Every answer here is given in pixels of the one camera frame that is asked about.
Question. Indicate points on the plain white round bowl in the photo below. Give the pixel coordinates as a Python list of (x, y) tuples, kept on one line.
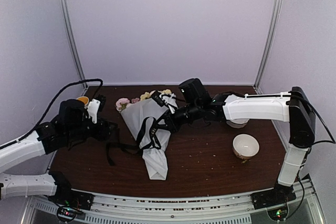
[(245, 146)]

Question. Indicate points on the white wrapping paper sheet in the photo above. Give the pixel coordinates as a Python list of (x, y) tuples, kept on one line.
[(141, 119)]

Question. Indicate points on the large yellow flower bunch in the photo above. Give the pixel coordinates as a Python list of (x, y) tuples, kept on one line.
[(148, 95)]

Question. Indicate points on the right aluminium corner post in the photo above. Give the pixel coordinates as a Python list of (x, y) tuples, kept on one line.
[(268, 44)]

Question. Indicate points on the aluminium front rail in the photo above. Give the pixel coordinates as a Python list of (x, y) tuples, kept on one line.
[(234, 208)]

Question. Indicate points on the aluminium corner post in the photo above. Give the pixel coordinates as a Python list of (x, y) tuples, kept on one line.
[(71, 39), (268, 44)]

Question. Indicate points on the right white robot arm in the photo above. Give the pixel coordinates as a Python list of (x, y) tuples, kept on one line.
[(291, 107)]

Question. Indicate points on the pink flower stem two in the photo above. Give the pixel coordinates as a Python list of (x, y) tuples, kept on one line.
[(123, 103)]

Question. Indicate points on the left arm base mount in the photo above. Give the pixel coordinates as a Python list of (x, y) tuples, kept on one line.
[(70, 203)]

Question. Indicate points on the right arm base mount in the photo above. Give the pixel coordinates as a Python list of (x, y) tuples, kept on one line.
[(275, 201)]

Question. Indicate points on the left aluminium corner post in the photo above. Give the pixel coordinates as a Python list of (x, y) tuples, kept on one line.
[(71, 39)]

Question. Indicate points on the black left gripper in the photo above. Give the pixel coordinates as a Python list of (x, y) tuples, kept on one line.
[(103, 133)]

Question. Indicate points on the white scalloped bowl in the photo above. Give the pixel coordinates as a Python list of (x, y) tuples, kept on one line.
[(237, 124)]

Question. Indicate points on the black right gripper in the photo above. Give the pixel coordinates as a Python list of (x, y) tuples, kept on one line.
[(171, 124)]

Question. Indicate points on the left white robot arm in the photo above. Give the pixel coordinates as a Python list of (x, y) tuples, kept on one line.
[(75, 123)]

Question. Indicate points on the patterned white mug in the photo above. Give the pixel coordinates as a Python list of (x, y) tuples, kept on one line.
[(83, 99)]

